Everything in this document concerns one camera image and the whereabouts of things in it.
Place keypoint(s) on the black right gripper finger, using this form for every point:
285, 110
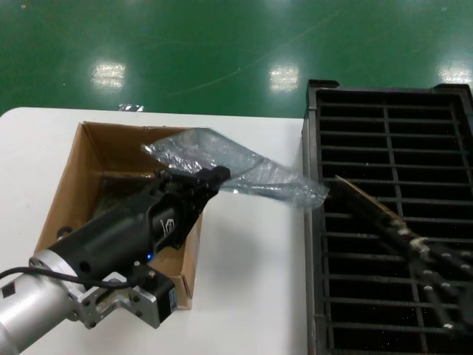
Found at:
451, 259
434, 292

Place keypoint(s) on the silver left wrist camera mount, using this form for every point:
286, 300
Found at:
151, 307

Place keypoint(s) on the small floor litter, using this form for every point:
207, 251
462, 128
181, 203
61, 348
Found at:
131, 107

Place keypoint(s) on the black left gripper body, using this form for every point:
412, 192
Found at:
122, 236

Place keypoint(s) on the bagged graphics card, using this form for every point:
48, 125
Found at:
114, 196

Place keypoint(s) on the grey antistatic plastic bag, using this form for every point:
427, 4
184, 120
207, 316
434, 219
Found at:
221, 155

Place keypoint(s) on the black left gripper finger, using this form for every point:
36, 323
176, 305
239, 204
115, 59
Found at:
203, 194
207, 174

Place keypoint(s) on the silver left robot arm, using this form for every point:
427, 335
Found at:
29, 310

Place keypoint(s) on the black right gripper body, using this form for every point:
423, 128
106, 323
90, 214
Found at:
466, 303

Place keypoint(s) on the brown cardboard box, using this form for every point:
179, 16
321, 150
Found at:
74, 185

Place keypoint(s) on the black slotted plastic container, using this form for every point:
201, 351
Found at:
312, 148

